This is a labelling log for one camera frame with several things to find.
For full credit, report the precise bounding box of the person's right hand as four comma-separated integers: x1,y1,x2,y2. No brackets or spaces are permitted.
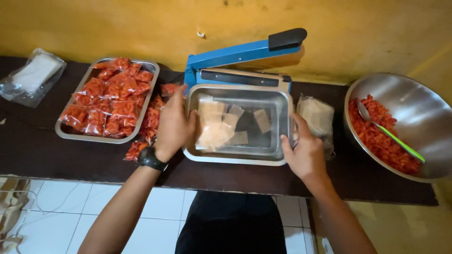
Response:
280,113,331,185

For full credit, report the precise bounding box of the person's left hand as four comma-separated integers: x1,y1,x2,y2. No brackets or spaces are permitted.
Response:
154,84,198,163

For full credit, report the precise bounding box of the steel tray with paper labels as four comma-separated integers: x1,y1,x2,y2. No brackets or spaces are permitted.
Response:
182,83,295,167

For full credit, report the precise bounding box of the clear bag of beige labels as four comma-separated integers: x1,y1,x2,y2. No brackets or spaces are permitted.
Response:
295,93,335,161

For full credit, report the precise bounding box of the pile of beige paper labels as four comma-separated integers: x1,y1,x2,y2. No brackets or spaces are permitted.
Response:
195,95,273,152

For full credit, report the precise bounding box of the black wristwatch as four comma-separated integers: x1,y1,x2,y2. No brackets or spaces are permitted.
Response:
137,146,169,173

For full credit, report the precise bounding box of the steel tray with snack packets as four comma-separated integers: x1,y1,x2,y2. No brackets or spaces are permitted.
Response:
55,57,160,144

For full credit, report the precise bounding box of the pile of red snack packets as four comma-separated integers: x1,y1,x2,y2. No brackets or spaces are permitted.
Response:
58,57,181,162

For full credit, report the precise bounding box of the heap of loose red snacks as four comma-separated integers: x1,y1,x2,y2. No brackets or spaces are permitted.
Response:
348,94,423,176

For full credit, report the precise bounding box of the blue impulse bag sealer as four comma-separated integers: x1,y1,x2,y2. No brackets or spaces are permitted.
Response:
184,28,308,94

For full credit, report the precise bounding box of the person's black clothing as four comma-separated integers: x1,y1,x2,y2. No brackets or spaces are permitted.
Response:
174,190,287,254

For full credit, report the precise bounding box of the large steel bowl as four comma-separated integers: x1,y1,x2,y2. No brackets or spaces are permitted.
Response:
343,73,452,183

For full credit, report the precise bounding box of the clear bag of white sheets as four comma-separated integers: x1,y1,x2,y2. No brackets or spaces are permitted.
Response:
0,48,67,108

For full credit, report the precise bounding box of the beige cloth bag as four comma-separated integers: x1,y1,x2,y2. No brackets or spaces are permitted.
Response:
0,176,33,254

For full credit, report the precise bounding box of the steel spoon with green handle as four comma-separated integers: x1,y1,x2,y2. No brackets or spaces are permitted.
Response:
357,99,427,164

